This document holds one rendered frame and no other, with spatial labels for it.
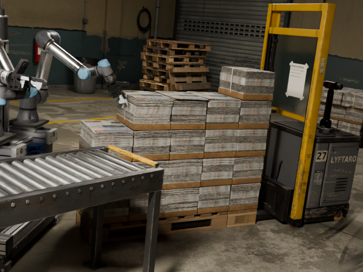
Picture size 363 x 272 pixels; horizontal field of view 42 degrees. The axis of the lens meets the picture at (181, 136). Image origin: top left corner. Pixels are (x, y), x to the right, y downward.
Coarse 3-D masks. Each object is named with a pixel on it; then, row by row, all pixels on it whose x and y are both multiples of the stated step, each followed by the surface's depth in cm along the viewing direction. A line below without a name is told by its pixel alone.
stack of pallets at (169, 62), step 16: (144, 48) 997; (160, 48) 967; (176, 48) 957; (192, 48) 991; (208, 48) 1026; (144, 64) 999; (160, 64) 980; (176, 64) 968; (192, 64) 1007; (144, 80) 1002; (160, 80) 990
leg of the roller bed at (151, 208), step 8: (152, 192) 256; (160, 192) 258; (152, 200) 257; (152, 208) 258; (152, 216) 258; (152, 224) 259; (152, 232) 261; (152, 240) 262; (152, 248) 264; (144, 256) 266; (152, 256) 265; (144, 264) 267; (152, 264) 267
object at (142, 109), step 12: (132, 96) 329; (144, 96) 334; (156, 96) 342; (132, 108) 328; (144, 108) 328; (156, 108) 331; (168, 108) 335; (132, 120) 328; (144, 120) 330; (156, 120) 334; (168, 120) 338
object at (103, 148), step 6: (72, 150) 275; (78, 150) 276; (84, 150) 278; (90, 150) 280; (102, 150) 286; (108, 150) 290; (24, 156) 254; (30, 156) 256; (36, 156) 257; (42, 156) 258; (54, 156) 263; (0, 162) 240; (6, 162) 243
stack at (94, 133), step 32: (96, 128) 324; (128, 128) 333; (160, 160) 345; (192, 160) 355; (224, 160) 369; (192, 192) 362; (224, 192) 376; (128, 224) 346; (160, 224) 356; (224, 224) 384
